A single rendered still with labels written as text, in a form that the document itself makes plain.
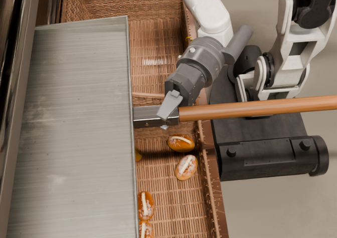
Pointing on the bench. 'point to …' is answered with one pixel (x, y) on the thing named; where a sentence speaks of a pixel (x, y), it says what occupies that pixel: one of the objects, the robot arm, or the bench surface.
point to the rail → (12, 65)
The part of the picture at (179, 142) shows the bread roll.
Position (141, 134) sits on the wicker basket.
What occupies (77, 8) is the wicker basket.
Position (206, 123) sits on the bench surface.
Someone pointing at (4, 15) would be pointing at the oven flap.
